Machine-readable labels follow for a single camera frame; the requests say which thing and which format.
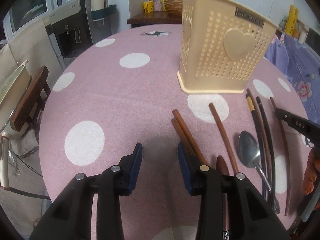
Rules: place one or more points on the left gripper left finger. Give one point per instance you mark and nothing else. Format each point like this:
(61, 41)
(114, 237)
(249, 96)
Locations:
(130, 167)

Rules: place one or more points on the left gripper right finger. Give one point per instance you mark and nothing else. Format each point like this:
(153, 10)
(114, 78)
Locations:
(189, 165)

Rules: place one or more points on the reddish chopstick pair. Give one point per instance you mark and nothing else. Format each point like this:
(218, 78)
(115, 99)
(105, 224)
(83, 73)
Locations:
(189, 136)
(182, 136)

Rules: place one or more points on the brown wooden spoon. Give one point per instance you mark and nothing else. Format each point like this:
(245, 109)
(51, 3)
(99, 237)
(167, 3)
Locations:
(222, 168)

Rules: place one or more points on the reddish chopstick single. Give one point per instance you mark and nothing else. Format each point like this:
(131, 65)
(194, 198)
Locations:
(224, 138)

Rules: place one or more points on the steel spoon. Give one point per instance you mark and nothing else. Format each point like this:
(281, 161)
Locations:
(249, 155)

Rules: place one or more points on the brown chopstick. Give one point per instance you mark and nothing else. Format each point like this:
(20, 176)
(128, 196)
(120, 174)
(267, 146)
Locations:
(282, 162)
(266, 153)

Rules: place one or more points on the dark chopstick gold band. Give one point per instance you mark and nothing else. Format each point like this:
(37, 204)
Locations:
(258, 132)

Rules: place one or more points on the right hand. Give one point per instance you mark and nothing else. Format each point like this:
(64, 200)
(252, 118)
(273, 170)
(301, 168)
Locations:
(312, 171)

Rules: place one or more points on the purple floral cloth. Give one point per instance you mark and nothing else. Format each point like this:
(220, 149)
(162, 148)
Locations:
(299, 65)

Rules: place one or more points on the pink polka dot tablecloth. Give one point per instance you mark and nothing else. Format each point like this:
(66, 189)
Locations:
(122, 91)

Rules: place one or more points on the wooden stool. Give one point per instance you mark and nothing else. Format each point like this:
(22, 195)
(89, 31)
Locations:
(33, 101)

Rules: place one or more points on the yellow roll package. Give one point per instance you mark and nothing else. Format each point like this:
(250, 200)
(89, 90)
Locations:
(291, 20)

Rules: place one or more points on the beige plastic utensil holder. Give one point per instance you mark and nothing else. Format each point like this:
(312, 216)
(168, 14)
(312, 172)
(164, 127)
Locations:
(222, 42)

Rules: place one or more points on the cream cooking pot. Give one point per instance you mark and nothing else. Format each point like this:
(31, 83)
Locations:
(12, 92)

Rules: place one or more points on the water dispenser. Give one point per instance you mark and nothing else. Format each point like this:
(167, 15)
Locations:
(76, 27)

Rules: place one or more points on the wooden sink counter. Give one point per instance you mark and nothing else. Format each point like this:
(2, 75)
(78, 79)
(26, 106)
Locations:
(153, 18)

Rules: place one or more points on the woven basin sink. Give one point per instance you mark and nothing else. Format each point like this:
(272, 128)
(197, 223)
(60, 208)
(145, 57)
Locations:
(173, 7)

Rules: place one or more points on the paper cup stack dispenser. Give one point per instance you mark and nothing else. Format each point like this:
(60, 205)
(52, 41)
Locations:
(98, 0)

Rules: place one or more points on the yellow mug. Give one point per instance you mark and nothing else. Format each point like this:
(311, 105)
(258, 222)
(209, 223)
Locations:
(148, 7)

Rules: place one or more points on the window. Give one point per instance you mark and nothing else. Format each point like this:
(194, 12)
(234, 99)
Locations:
(24, 11)

